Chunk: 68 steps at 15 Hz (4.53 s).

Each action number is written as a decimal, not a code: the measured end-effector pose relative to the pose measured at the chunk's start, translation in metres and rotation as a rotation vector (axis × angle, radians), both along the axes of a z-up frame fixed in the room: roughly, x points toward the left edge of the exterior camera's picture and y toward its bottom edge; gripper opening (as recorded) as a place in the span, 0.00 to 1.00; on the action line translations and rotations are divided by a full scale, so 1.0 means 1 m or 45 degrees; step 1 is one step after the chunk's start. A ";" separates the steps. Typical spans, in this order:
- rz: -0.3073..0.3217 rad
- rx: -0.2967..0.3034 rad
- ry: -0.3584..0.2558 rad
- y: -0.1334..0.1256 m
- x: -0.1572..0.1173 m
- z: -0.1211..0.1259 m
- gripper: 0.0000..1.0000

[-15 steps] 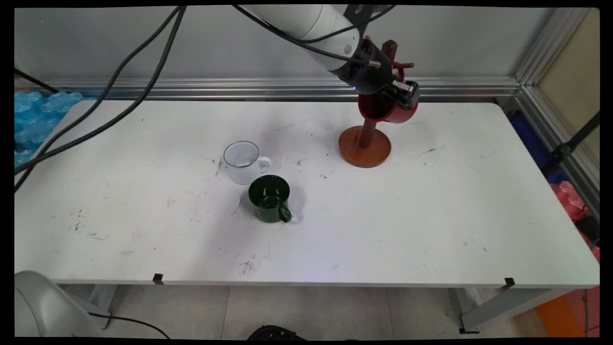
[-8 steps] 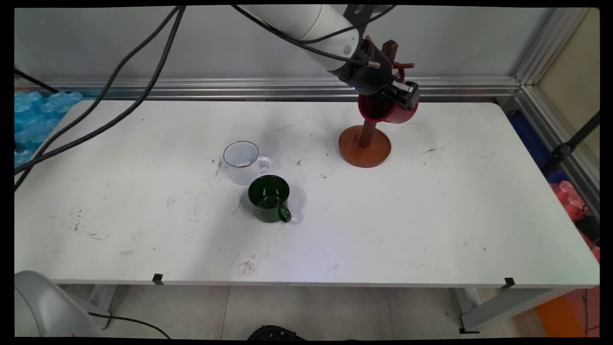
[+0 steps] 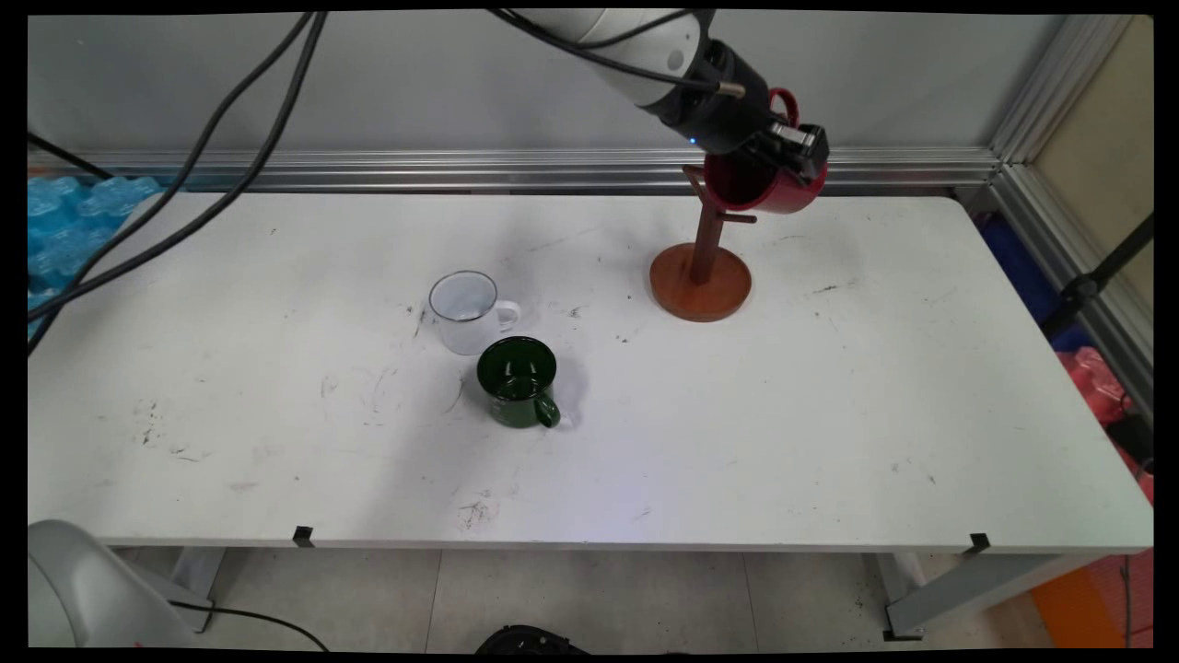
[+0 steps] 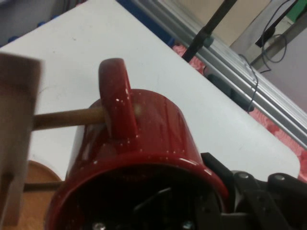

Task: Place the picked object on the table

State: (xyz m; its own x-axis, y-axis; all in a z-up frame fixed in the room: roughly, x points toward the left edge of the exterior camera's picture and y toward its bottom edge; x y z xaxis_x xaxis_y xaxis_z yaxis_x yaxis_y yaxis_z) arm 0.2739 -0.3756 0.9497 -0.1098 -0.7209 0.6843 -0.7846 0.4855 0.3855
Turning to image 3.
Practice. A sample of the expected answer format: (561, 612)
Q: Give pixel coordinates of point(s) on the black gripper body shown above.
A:
(714, 106)

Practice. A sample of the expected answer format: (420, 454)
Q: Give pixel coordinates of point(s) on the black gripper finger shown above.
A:
(803, 147)
(760, 158)

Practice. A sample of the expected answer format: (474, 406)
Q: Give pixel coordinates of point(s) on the red ceramic mug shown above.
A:
(783, 195)

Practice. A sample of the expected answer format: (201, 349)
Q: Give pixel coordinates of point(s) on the grey robot base cover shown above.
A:
(74, 589)

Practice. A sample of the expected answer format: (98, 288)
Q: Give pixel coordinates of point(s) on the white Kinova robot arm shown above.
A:
(626, 51)

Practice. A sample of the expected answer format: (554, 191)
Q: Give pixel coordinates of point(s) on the brown wooden mug tree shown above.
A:
(702, 290)

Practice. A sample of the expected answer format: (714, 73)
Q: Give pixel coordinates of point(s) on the blue plastic bin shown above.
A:
(1018, 267)

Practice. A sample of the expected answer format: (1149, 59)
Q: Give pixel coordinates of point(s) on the black tripod leg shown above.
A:
(1101, 272)

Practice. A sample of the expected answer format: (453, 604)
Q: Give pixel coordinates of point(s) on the white enamel mug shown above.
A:
(465, 313)

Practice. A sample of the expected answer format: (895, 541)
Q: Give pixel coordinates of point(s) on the dark green enamel mug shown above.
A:
(516, 382)

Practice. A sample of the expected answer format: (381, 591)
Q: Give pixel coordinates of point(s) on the red plastic bag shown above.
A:
(1101, 387)

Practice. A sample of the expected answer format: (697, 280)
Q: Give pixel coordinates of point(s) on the black tape strip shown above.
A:
(978, 543)
(302, 535)

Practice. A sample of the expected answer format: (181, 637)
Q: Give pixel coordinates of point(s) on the grey metal table leg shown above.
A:
(189, 575)
(967, 589)

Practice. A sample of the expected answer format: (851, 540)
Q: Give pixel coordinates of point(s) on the black round floor object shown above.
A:
(530, 640)

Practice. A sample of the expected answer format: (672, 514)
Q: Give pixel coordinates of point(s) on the orange box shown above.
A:
(1078, 608)

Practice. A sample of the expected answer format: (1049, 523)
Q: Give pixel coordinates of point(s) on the thin black slanted rod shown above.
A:
(69, 154)

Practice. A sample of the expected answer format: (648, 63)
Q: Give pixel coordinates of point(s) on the blue bubble wrap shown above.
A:
(64, 230)

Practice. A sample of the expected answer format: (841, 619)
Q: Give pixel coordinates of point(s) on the slanted aluminium frame profile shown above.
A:
(1068, 184)

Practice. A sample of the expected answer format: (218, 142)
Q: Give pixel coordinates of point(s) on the beige wall panel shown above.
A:
(1105, 129)

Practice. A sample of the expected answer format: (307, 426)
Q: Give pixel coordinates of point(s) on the horizontal aluminium frame rail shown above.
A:
(414, 170)

